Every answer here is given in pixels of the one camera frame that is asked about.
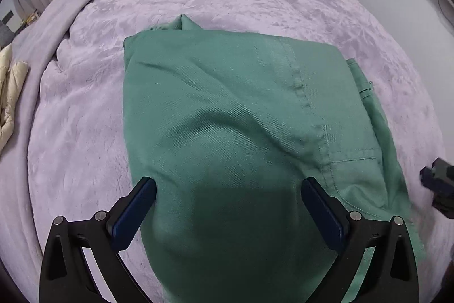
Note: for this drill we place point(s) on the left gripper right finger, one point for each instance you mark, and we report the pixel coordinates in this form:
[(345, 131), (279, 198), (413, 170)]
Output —
[(392, 272)]

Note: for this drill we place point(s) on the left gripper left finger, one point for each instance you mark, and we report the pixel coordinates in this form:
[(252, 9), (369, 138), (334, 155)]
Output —
[(65, 274)]

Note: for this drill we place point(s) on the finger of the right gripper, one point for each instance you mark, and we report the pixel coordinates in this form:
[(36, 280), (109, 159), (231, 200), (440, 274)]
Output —
[(439, 180)]

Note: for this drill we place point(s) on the green work shirt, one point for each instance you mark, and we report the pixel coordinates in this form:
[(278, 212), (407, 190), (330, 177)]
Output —
[(228, 125)]

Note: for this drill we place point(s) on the lilac plush bed blanket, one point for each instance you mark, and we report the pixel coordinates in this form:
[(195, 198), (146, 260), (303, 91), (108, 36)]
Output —
[(68, 157)]

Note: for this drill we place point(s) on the cream puffer jacket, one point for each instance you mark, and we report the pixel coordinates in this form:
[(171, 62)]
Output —
[(12, 80)]

